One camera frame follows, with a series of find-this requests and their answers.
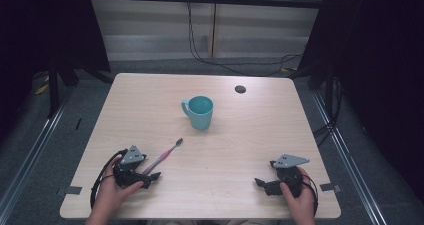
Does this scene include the person's right hand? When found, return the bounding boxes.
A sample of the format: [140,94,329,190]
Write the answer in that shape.
[279,166,317,217]

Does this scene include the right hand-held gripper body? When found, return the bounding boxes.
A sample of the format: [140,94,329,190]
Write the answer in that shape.
[269,153,311,199]

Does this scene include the yellow floor tape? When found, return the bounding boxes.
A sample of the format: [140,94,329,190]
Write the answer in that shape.
[34,75,50,96]

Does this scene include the metal floor rail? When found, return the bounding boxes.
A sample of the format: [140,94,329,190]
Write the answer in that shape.
[310,90,388,225]
[0,86,74,217]

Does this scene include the black metal stand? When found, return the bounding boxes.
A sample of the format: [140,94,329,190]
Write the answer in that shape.
[47,56,80,119]

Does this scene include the black curtain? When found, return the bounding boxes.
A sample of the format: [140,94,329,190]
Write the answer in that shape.
[294,0,424,204]
[0,0,112,143]

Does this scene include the right hand-held gripper black cable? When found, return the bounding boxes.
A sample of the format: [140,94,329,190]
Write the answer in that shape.
[300,172,320,217]

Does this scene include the black hanging wall cable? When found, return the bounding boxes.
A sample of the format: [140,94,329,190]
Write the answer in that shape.
[186,0,303,77]

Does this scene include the grey tape strip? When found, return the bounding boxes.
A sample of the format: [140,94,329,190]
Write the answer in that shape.
[319,182,342,193]
[64,185,83,196]

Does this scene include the teal cup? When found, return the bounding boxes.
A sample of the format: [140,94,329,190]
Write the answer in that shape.
[180,95,215,131]

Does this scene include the pink toothbrush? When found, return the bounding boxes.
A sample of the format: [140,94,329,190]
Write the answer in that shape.
[141,137,184,177]

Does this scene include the person's left hand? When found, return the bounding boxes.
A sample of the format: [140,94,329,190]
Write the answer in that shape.
[98,156,145,207]

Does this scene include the black floor cables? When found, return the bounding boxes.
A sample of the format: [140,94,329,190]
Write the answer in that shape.
[312,76,345,148]

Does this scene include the hand-held gripper black cable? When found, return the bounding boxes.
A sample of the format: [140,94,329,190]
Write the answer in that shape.
[300,172,320,217]
[89,148,130,210]

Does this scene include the left hand-held gripper black cable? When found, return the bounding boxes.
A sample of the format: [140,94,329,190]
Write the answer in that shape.
[89,148,130,210]

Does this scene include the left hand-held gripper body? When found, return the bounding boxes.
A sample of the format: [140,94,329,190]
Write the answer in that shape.
[112,144,153,189]

